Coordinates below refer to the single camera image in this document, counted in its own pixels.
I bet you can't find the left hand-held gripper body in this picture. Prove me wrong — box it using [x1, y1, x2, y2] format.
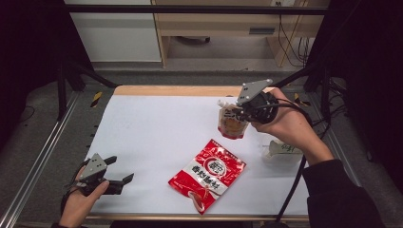
[67, 153, 125, 196]

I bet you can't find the light wooden desk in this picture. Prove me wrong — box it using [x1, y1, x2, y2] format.
[151, 0, 331, 68]

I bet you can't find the white cabinet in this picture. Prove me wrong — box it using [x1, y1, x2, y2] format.
[63, 0, 163, 63]

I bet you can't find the person's left hand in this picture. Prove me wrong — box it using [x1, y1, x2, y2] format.
[58, 165, 110, 226]

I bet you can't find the black metal frame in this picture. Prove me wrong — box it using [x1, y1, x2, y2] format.
[56, 4, 334, 122]

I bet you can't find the yellow and black tape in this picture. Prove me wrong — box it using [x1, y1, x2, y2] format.
[293, 92, 312, 107]
[90, 91, 104, 108]

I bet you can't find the beige spouted sauce pouch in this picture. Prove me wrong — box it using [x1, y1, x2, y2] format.
[217, 99, 250, 141]

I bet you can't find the pale sauce pouch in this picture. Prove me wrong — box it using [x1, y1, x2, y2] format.
[268, 140, 304, 157]

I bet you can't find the bundle of black cables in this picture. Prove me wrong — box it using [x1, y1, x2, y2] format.
[278, 13, 316, 68]

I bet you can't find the person's right hand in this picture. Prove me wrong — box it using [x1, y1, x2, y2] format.
[251, 87, 321, 151]

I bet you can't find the dark curtain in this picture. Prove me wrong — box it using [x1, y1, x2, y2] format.
[0, 0, 94, 151]
[306, 0, 403, 186]

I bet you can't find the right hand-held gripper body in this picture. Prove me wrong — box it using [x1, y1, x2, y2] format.
[236, 78, 280, 125]

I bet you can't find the red and white sauce packet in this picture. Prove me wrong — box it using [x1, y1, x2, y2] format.
[167, 138, 247, 217]

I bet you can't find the right hand-held gripper cable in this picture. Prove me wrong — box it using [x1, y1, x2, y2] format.
[269, 97, 331, 223]

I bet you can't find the hand-held gripper cable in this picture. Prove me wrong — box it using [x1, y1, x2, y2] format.
[269, 97, 331, 223]
[60, 160, 91, 217]

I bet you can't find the left hand-held gripper cable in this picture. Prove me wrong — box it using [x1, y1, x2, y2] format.
[60, 160, 91, 217]

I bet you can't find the aluminium rail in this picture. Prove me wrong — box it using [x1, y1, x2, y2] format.
[0, 90, 81, 228]

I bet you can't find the clear plastic container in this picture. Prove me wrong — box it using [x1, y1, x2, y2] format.
[259, 134, 307, 165]

